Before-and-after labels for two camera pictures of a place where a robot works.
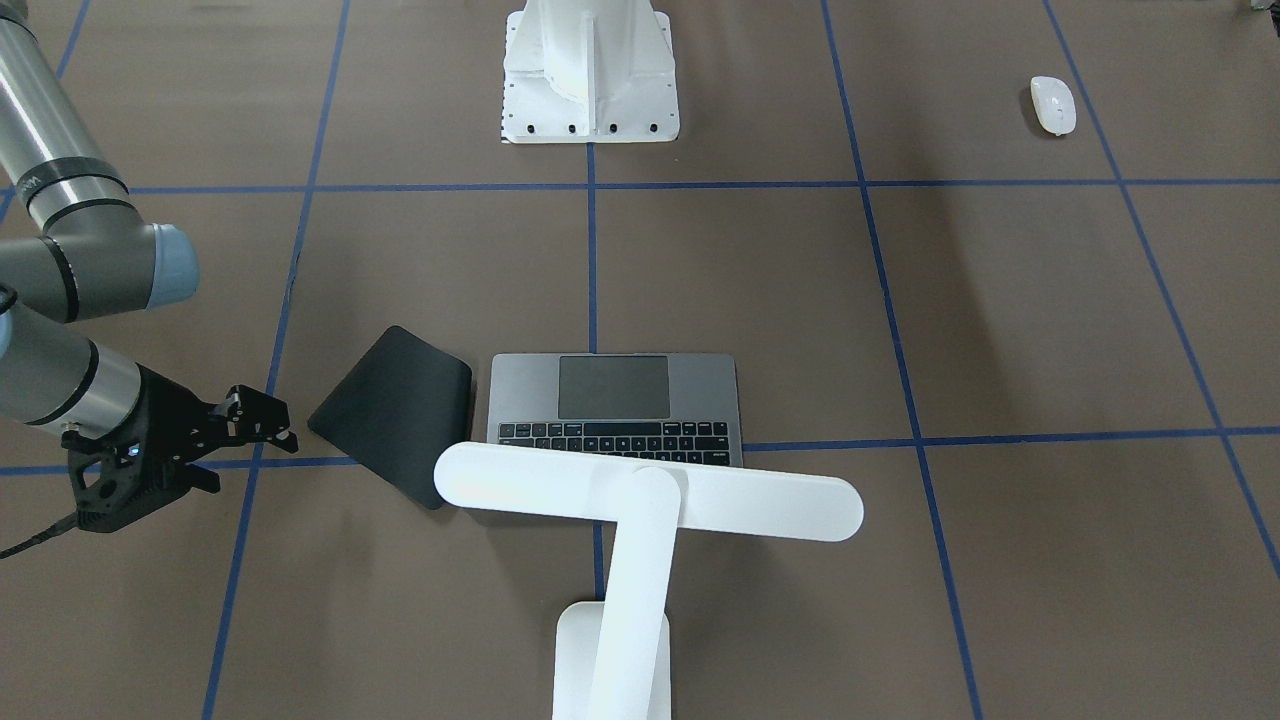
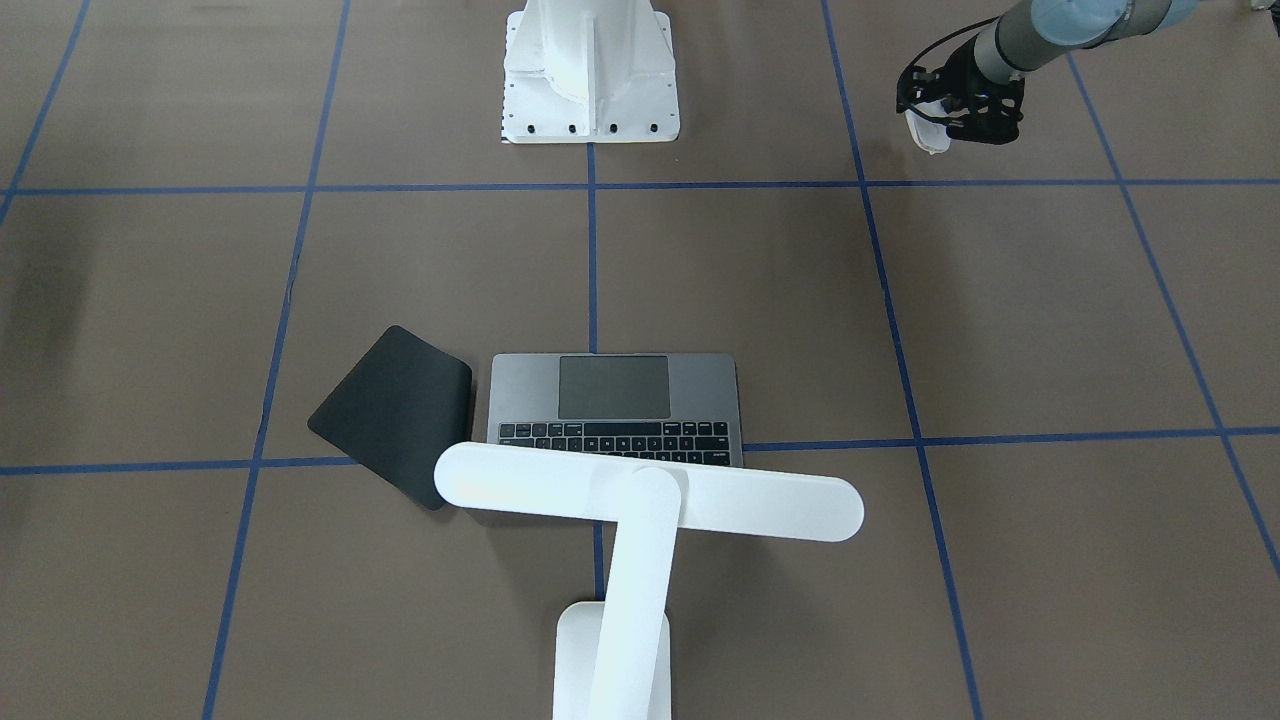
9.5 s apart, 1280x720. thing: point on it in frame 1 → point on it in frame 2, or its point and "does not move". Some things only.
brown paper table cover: x=1010 y=269 does not move
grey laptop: x=674 y=407 does not move
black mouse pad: x=398 y=409 does not move
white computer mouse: x=1054 y=104 → x=932 y=136
